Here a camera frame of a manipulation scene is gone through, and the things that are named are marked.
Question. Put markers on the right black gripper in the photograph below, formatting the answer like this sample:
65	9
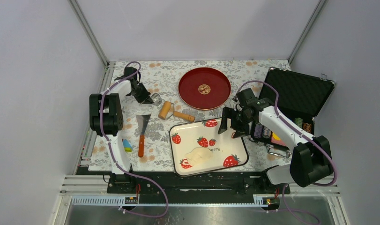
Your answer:
241	131

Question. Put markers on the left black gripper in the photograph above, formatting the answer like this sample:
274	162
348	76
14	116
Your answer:
145	95

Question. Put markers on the metal round cookie cutter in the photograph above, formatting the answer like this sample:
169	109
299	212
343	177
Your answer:
156	98

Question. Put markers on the wooden roller with handle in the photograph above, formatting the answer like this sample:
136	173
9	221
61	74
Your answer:
168	110

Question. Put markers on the strawberry pattern rectangular tray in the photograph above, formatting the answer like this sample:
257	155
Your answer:
227	152

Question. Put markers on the white dough piece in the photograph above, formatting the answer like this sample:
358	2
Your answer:
199	156

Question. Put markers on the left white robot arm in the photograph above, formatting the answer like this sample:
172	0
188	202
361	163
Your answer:
106	117

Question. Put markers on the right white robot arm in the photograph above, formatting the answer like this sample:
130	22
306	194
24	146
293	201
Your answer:
311	162

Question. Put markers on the floral tablecloth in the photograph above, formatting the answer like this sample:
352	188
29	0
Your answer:
163	77

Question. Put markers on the red round lacquer tray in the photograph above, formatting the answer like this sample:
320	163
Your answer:
204	88

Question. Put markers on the yellow poker chip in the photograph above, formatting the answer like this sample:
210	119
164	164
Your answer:
275	136

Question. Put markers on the colourful toy brick block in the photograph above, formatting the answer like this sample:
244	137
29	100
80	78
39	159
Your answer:
127	146

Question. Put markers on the black poker chip case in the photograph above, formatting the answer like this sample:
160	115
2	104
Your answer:
300	96

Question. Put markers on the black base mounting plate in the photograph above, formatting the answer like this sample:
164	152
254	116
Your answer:
213	187

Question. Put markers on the metal scraper orange handle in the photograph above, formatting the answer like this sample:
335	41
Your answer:
142	121

